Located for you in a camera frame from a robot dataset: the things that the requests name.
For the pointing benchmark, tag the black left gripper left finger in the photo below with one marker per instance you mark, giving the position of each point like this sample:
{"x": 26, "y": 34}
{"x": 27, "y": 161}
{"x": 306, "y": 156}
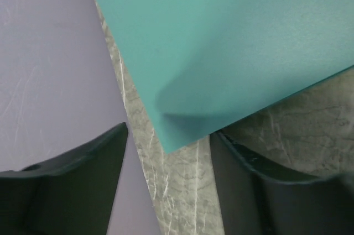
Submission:
{"x": 72, "y": 193}

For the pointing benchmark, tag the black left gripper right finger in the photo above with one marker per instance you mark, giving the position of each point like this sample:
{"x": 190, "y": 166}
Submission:
{"x": 259, "y": 196}

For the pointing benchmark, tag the teal green file folder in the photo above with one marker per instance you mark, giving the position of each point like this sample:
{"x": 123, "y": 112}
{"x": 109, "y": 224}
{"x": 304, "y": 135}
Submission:
{"x": 200, "y": 65}

